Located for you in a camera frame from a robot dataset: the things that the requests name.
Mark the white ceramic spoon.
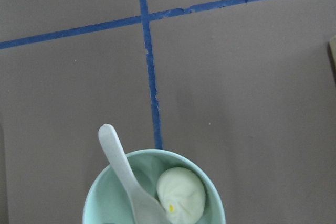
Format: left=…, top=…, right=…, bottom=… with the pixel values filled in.
left=98, top=124, right=169, bottom=223

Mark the light green bowl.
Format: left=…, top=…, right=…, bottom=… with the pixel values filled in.
left=82, top=149, right=226, bottom=224

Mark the bamboo cutting board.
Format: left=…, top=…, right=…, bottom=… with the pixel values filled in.
left=329, top=35, right=336, bottom=79

